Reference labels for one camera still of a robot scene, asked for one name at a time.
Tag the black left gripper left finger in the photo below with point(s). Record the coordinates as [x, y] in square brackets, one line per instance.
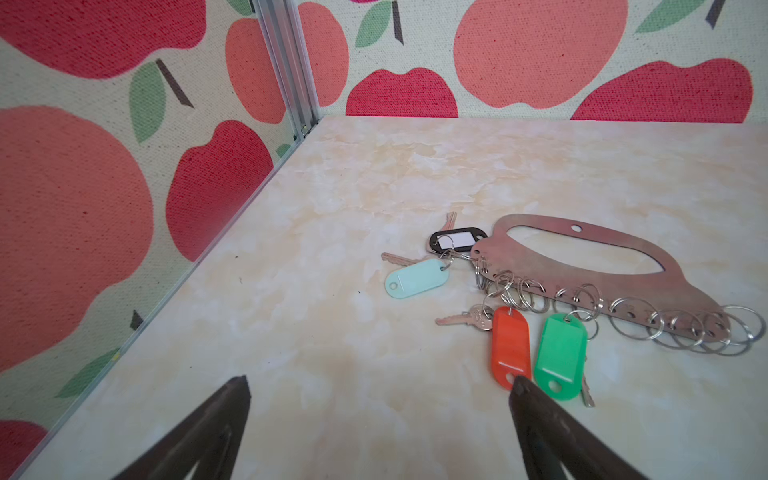
[205, 444]

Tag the green key tag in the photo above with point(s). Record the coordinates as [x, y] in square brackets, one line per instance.
[559, 364]

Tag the mint key tag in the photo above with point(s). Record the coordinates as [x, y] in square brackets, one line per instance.
[416, 279]

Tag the aluminium corner post left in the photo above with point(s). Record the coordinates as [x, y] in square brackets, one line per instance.
[286, 42]

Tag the black key tag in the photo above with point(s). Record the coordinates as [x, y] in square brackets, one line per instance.
[460, 240]

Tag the red key tag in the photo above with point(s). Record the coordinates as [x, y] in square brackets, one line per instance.
[510, 347]

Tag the metal car-shaped key holder plate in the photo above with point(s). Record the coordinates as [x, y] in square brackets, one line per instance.
[663, 301]

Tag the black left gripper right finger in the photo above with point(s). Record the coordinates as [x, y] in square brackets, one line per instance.
[554, 444]

